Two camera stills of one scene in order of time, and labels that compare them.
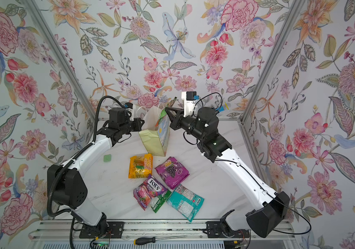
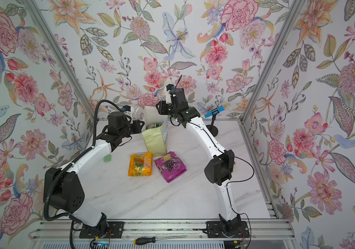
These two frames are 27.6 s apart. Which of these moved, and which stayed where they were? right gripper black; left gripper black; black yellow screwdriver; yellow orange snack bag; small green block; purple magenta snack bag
Moved: right gripper black; purple magenta snack bag
Stayed: black yellow screwdriver; yellow orange snack bag; left gripper black; small green block
